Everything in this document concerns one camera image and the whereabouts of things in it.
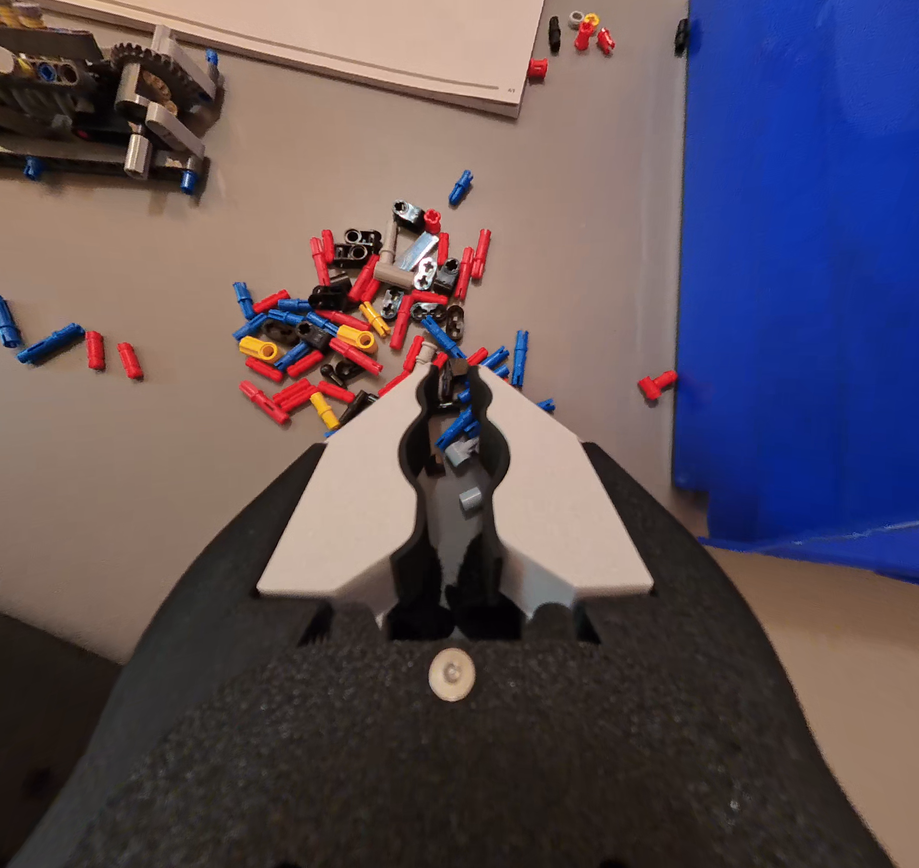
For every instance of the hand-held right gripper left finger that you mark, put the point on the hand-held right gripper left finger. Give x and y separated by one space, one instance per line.
337 516

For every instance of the blue plastic bin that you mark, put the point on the blue plastic bin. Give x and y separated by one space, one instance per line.
804 236

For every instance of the pile of small lego pins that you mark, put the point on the pile of small lego pins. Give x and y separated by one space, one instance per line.
344 322

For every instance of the blue lego pin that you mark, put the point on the blue lego pin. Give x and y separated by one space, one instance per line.
461 187
50 344
8 322

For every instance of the white instruction booklet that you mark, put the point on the white instruction booklet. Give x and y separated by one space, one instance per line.
359 14

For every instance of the red lego axle pin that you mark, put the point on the red lego axle pin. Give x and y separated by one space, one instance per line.
657 384

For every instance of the lego car chassis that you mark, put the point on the lego car chassis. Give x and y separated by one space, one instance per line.
143 93

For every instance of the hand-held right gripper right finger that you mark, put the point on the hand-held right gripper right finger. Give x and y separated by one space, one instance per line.
567 516

